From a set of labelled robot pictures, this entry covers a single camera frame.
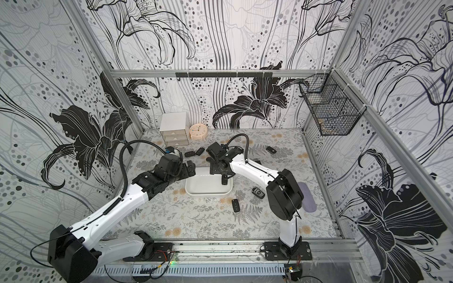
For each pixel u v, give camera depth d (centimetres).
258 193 88
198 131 115
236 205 85
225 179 95
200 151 108
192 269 76
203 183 93
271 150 106
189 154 104
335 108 88
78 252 37
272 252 72
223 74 91
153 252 68
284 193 48
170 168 60
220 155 67
